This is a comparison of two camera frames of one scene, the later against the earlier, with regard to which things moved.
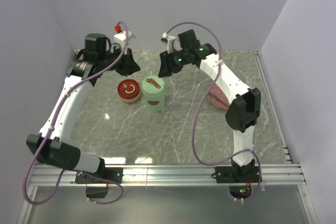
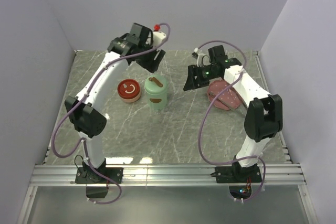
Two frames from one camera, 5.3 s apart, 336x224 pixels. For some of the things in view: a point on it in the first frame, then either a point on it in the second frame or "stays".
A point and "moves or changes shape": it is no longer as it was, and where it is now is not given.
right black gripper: (167, 66) to (191, 83)
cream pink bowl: (130, 100) stays
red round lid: (128, 88) stays
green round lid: (153, 85) moves or changes shape
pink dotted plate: (217, 96) stays
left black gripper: (129, 66) to (151, 65)
